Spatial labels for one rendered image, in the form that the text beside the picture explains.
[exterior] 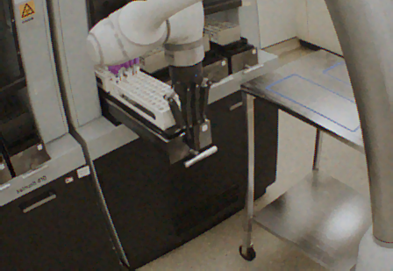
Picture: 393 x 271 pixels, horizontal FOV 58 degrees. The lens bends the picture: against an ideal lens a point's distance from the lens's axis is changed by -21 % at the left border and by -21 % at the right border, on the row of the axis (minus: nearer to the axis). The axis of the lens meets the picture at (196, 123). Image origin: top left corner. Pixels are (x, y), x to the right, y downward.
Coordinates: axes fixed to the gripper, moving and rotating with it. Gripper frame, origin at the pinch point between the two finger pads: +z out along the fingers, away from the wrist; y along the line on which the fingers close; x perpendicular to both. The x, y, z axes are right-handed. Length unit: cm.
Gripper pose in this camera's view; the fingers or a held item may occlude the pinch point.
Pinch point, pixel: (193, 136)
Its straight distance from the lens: 109.3
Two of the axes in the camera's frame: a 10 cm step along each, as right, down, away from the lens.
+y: -7.8, 3.9, -5.0
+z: 0.9, 8.5, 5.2
